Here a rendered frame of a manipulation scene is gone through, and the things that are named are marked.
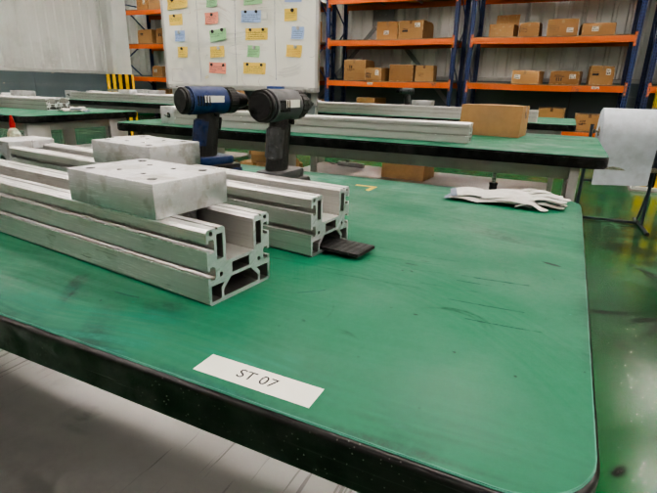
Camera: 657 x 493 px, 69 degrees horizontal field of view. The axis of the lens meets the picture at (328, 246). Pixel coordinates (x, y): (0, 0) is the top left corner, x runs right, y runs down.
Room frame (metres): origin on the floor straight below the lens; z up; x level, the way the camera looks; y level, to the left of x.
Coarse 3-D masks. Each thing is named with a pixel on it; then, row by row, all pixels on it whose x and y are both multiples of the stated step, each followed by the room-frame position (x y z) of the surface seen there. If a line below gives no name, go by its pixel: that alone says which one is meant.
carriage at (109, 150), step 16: (96, 144) 0.87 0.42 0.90; (112, 144) 0.84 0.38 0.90; (128, 144) 0.82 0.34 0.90; (144, 144) 0.83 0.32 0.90; (160, 144) 0.83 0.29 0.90; (176, 144) 0.84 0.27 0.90; (192, 144) 0.87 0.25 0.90; (96, 160) 0.87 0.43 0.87; (112, 160) 0.84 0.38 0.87; (176, 160) 0.83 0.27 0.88; (192, 160) 0.86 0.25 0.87
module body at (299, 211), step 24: (48, 144) 1.10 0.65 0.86; (216, 168) 0.83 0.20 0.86; (240, 192) 0.69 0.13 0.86; (264, 192) 0.67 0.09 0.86; (288, 192) 0.65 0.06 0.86; (312, 192) 0.71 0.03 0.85; (336, 192) 0.69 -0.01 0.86; (288, 216) 0.64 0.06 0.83; (312, 216) 0.62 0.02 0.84; (336, 216) 0.68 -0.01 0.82; (288, 240) 0.64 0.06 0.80; (312, 240) 0.63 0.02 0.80
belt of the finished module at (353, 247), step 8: (328, 240) 0.67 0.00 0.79; (336, 240) 0.68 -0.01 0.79; (344, 240) 0.68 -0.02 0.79; (320, 248) 0.64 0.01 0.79; (328, 248) 0.64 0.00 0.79; (336, 248) 0.64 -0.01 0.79; (344, 248) 0.64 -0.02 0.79; (352, 248) 0.64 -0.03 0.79; (360, 248) 0.64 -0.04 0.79; (368, 248) 0.64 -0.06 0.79; (352, 256) 0.62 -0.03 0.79
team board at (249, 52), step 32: (160, 0) 4.44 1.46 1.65; (192, 0) 4.30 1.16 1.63; (224, 0) 4.16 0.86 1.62; (256, 0) 4.03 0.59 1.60; (288, 0) 3.90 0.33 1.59; (320, 0) 3.82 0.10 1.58; (192, 32) 4.31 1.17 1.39; (224, 32) 4.17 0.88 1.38; (256, 32) 4.03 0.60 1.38; (288, 32) 3.91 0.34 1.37; (320, 32) 3.83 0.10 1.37; (192, 64) 4.32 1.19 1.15; (224, 64) 4.17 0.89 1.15; (256, 64) 4.04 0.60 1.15; (288, 64) 3.91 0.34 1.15
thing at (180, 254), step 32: (0, 160) 0.86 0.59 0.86; (0, 192) 0.71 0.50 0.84; (32, 192) 0.64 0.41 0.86; (64, 192) 0.62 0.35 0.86; (0, 224) 0.70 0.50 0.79; (32, 224) 0.65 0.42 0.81; (64, 224) 0.60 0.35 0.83; (96, 224) 0.56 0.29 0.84; (128, 224) 0.53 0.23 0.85; (160, 224) 0.50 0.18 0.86; (192, 224) 0.48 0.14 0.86; (224, 224) 0.55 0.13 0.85; (256, 224) 0.54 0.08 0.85; (96, 256) 0.57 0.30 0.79; (128, 256) 0.53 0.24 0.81; (160, 256) 0.50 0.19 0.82; (192, 256) 0.47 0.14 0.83; (224, 256) 0.48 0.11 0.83; (256, 256) 0.53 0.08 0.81; (192, 288) 0.48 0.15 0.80; (224, 288) 0.48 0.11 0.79
